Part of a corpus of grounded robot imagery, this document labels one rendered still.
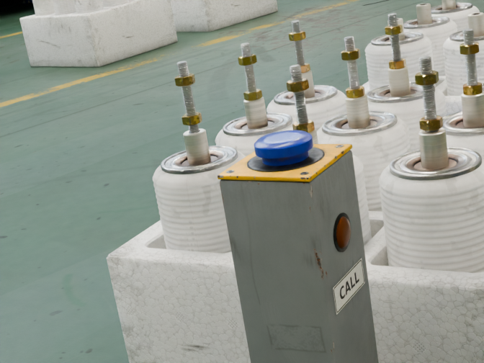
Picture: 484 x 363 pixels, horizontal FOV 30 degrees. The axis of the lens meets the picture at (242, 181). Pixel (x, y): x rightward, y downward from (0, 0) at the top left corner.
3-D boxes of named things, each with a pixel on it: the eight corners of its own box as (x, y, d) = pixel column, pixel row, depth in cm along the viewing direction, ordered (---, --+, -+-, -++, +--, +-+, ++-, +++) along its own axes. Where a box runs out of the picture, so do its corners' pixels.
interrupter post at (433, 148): (433, 175, 74) (430, 136, 73) (415, 169, 76) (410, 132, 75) (456, 167, 75) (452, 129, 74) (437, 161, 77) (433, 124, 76)
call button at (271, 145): (325, 156, 63) (321, 128, 62) (299, 176, 59) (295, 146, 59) (274, 155, 65) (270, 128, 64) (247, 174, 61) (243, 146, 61)
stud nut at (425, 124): (424, 124, 76) (423, 114, 75) (444, 124, 75) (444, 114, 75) (418, 131, 74) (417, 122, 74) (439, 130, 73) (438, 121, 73)
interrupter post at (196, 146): (191, 161, 89) (185, 129, 88) (214, 159, 88) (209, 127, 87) (185, 168, 87) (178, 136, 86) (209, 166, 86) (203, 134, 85)
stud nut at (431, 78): (420, 80, 74) (418, 70, 74) (440, 79, 74) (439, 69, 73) (413, 86, 73) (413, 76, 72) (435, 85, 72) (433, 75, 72)
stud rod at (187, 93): (199, 136, 87) (185, 60, 85) (202, 138, 86) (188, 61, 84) (189, 139, 87) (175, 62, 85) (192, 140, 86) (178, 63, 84)
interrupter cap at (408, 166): (429, 190, 71) (428, 181, 70) (372, 171, 77) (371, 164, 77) (502, 164, 74) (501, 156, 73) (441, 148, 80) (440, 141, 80)
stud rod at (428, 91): (428, 144, 75) (420, 55, 73) (441, 144, 75) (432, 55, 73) (426, 148, 75) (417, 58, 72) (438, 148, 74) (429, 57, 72)
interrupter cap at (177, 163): (173, 155, 92) (172, 149, 92) (245, 148, 90) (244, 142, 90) (151, 180, 85) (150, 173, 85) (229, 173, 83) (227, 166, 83)
